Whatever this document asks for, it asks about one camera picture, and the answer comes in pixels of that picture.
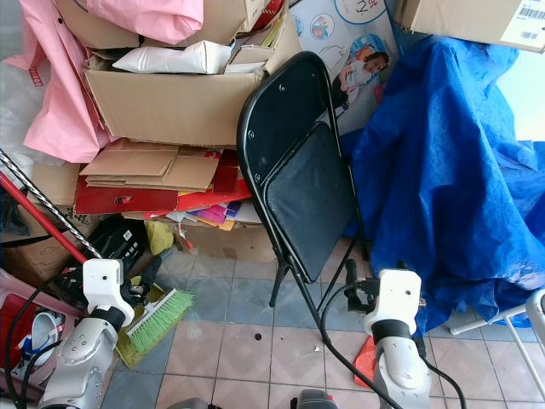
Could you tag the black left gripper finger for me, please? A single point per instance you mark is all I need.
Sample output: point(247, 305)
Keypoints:
point(149, 266)

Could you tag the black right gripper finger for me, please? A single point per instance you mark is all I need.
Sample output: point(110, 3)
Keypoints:
point(351, 271)

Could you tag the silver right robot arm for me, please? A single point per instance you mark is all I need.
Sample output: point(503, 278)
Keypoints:
point(398, 366)

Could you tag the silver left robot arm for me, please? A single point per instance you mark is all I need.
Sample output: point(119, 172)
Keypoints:
point(81, 362)

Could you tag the yellow plastic bag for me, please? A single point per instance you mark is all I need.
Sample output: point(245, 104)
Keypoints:
point(160, 237)

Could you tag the green broom head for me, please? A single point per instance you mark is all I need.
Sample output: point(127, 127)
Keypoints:
point(157, 322)

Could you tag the black plastic device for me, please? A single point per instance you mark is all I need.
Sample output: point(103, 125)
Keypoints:
point(115, 239)

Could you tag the flat red box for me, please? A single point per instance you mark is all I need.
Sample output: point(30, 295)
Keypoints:
point(123, 200)

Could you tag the orange plastic bag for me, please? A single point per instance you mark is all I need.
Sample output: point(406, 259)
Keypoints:
point(366, 362)

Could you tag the small brown cardboard box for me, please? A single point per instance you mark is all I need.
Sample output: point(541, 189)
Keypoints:
point(221, 242)

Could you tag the black folding chair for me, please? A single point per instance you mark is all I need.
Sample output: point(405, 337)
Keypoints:
point(306, 204)

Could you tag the flattened brown cardboard stack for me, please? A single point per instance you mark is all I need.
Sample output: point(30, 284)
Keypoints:
point(145, 164)

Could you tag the white slipper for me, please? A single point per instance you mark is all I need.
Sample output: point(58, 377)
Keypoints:
point(43, 336)

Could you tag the black white striped pole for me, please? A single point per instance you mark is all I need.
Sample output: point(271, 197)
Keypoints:
point(51, 200)

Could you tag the grey robot leg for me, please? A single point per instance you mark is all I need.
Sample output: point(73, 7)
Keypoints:
point(313, 400)

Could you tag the pink plastic basin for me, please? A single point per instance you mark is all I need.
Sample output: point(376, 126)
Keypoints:
point(21, 341)

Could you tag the blue tarp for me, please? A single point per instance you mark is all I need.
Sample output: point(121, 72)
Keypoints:
point(443, 162)

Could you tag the large open cardboard box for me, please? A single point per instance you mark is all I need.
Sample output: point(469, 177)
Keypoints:
point(170, 106)

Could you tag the white metal rack tube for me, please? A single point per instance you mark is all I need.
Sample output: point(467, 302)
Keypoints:
point(530, 336)

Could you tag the white plastic pouch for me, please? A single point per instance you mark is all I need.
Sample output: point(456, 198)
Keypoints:
point(172, 59)

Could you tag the white box with child picture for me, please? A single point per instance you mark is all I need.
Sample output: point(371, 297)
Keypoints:
point(345, 60)

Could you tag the pink bag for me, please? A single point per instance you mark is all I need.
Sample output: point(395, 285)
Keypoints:
point(149, 19)

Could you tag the cardboard box with label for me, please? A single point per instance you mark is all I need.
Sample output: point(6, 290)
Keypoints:
point(468, 21)

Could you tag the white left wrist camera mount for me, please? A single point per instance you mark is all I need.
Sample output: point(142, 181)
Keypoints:
point(104, 283)

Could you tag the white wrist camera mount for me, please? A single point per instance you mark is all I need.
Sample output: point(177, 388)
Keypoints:
point(400, 295)
point(104, 283)

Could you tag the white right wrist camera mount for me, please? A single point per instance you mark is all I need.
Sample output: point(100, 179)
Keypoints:
point(400, 295)

